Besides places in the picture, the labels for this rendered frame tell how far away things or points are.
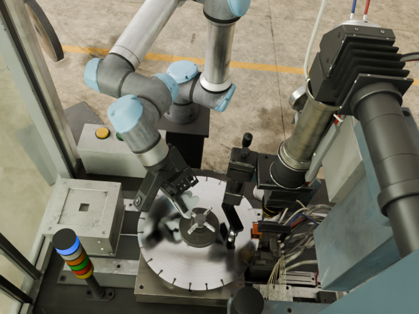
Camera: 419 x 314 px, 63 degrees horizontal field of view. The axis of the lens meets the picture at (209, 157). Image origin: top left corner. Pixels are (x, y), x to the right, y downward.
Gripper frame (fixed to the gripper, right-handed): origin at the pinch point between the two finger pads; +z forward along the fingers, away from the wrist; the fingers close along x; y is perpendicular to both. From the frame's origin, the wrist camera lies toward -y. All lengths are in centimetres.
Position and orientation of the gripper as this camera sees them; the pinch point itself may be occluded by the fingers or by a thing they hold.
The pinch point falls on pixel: (185, 216)
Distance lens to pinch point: 92.4
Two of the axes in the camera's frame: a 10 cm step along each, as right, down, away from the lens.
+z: 3.9, 7.2, 5.7
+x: -5.6, -3.1, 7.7
